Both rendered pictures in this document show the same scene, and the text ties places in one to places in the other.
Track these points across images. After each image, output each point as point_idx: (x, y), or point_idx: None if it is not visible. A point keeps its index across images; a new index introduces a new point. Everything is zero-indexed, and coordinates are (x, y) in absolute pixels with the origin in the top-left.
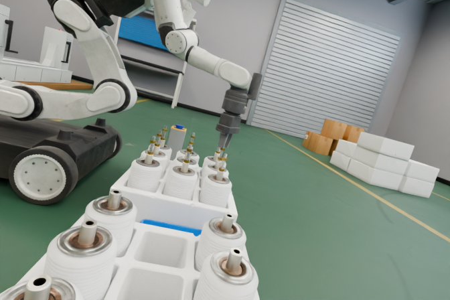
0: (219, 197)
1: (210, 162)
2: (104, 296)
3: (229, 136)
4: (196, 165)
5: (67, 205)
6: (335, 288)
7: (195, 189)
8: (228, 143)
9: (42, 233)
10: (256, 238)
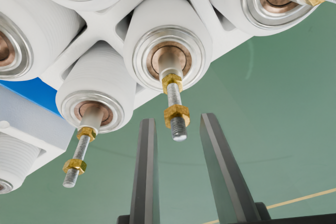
0: None
1: None
2: None
3: (217, 200)
4: (96, 3)
5: None
6: (192, 139)
7: (90, 33)
8: (204, 155)
9: None
10: (211, 74)
